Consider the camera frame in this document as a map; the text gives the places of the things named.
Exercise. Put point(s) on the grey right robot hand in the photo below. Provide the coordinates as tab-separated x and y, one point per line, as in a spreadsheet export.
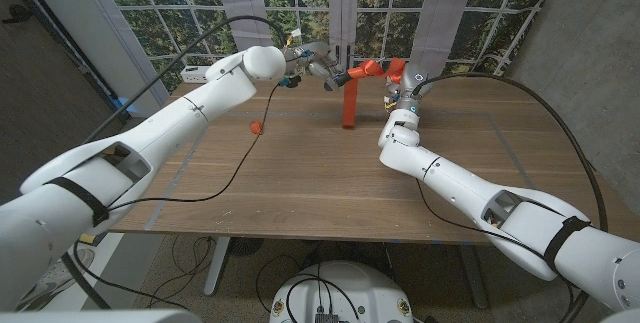
412	85

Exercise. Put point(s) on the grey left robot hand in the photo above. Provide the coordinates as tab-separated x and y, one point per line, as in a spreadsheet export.
317	60

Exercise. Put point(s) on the orange satin ribbon roll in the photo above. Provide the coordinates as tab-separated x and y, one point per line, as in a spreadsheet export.
350	98

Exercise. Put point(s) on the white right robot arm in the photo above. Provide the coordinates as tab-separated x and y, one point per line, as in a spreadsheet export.
500	198

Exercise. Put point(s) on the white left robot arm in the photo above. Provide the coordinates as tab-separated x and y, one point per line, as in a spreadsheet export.
125	158

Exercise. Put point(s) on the printed window forest backdrop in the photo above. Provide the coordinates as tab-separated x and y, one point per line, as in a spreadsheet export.
300	3

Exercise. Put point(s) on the small orange plastic piece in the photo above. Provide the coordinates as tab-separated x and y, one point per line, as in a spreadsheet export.
256	127

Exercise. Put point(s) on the white power strip box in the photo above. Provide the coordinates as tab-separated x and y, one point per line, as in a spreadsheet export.
195	74

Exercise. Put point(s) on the small blue floor object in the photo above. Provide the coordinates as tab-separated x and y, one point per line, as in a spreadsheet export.
127	107

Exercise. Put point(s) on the black round ribbed disc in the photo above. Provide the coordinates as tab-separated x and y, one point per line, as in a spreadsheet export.
246	246

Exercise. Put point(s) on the white robot torso base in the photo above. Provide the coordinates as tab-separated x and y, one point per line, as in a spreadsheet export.
360	288

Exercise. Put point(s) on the white table leg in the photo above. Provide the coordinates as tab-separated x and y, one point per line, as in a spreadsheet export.
217	265

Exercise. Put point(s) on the yellow black floor mat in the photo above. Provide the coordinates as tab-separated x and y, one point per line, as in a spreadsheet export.
87	238

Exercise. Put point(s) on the grey white sneaker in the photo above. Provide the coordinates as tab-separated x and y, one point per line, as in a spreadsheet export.
55	278

